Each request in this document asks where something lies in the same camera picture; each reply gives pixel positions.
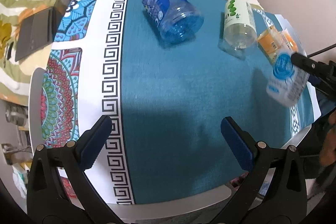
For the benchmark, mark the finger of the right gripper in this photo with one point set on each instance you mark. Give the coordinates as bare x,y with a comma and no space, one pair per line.
303,62

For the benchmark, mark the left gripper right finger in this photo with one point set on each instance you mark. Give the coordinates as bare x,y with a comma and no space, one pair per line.
274,191

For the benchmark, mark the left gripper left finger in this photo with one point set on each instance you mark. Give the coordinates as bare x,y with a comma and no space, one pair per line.
47,200

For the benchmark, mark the white translucent cup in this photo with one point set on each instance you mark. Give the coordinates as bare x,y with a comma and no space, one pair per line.
287,81

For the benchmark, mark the orange white wrapped cup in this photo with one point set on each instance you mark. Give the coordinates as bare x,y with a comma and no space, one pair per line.
289,41

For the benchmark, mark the orange-label clear cup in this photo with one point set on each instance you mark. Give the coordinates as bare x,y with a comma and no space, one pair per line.
271,41

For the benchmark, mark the clear green-label cup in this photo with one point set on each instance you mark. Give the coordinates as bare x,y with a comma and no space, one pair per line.
239,29

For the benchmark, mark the blue plastic cup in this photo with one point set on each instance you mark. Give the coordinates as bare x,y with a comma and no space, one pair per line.
177,21

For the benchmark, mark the right hand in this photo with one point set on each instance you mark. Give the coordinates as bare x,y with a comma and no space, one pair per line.
327,155

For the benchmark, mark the teal patterned tablecloth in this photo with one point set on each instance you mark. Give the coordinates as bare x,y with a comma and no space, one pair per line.
166,103

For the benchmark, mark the black phone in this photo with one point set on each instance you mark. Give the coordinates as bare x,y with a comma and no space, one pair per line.
8,50

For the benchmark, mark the grey laptop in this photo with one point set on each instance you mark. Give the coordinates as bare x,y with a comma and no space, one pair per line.
39,29

